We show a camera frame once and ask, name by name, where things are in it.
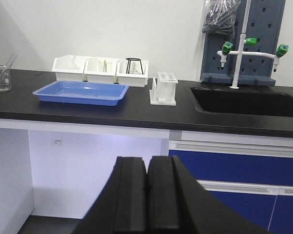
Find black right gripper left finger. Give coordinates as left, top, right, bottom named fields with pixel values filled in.
left=73, top=156, right=147, bottom=234

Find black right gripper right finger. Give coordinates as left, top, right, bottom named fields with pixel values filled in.
left=147, top=156, right=268, bottom=234

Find clear glass test tube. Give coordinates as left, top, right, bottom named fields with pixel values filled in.
left=0, top=52, right=17, bottom=92

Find white test tube rack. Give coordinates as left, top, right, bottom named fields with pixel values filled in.
left=149, top=71, right=178, bottom=106

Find blue cabinet drawer front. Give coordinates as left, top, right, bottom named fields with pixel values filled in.
left=168, top=150, right=293, bottom=186

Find blue cabinet door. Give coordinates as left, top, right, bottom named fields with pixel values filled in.
left=211, top=191, right=293, bottom=234

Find blue plastic tray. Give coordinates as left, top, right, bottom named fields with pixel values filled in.
left=33, top=81, right=129, bottom=106

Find black lab sink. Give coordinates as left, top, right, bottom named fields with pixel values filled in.
left=191, top=87, right=293, bottom=117

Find right white storage bin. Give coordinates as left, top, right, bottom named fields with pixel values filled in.
left=116, top=58, right=149, bottom=87

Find white storage bin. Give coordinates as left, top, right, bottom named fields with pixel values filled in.
left=116, top=58, right=149, bottom=87
left=52, top=55, right=90, bottom=81
left=84, top=57, right=120, bottom=84

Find middle white storage bin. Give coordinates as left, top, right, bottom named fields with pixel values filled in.
left=84, top=57, right=120, bottom=84

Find glass beaker with droppers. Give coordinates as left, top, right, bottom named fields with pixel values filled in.
left=98, top=60, right=112, bottom=73

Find black metal tripod stand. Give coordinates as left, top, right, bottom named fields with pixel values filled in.
left=126, top=58, right=144, bottom=75

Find left white storage bin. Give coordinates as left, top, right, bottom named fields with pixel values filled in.
left=52, top=55, right=90, bottom=81

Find clear glassware in left bin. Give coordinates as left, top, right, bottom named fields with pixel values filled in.
left=65, top=57, right=81, bottom=70

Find glass beaker on counter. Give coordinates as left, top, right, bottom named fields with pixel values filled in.
left=0, top=65, right=12, bottom=92

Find white lab faucet green knobs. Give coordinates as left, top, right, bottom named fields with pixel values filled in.
left=217, top=0, right=289, bottom=89

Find plastic bag of pegs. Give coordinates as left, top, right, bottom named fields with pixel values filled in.
left=201, top=0, right=241, bottom=37

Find grey blue drying pegboard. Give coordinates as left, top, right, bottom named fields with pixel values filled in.
left=200, top=0, right=285, bottom=86

